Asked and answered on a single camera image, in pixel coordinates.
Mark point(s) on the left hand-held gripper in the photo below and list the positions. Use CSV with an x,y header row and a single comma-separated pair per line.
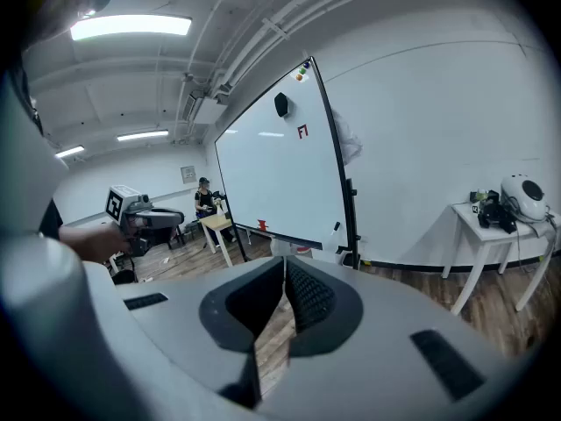
x,y
127,204

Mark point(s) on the white dome-shaped device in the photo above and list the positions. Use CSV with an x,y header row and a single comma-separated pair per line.
x,y
517,200

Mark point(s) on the white plastic bag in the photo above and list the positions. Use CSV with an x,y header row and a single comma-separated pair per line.
x,y
350,140

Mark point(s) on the small green plant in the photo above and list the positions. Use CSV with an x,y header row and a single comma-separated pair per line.
x,y
482,194

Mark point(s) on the person's left forearm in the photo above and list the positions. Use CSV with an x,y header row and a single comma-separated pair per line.
x,y
79,244

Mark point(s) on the person's black shirt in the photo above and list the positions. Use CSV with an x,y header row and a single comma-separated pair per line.
x,y
50,222

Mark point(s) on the white ceiling air unit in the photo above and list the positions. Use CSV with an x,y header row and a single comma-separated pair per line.
x,y
209,111

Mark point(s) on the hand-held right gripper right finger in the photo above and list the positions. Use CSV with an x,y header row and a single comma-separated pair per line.
x,y
372,366

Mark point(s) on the light wooden table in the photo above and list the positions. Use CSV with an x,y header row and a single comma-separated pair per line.
x,y
215,222

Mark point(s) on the wall notice sheet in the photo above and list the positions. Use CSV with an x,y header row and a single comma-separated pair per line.
x,y
188,174

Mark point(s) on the person's left hand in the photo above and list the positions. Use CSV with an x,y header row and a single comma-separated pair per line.
x,y
114,241

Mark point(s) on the large ceiling light panel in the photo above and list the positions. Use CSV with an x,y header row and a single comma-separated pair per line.
x,y
131,26

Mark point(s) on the large whiteboard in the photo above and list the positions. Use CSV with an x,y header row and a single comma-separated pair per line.
x,y
280,182

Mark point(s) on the white table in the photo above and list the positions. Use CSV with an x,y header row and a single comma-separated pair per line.
x,y
482,235

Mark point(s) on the ceiling light strip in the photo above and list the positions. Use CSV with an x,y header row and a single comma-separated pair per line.
x,y
69,151
142,135

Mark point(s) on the white floor container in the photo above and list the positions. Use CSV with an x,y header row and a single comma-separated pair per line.
x,y
285,248

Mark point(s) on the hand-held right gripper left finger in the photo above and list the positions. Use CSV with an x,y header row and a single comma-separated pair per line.
x,y
184,323

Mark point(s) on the black object edge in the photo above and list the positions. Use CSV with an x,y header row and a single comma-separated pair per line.
x,y
281,103

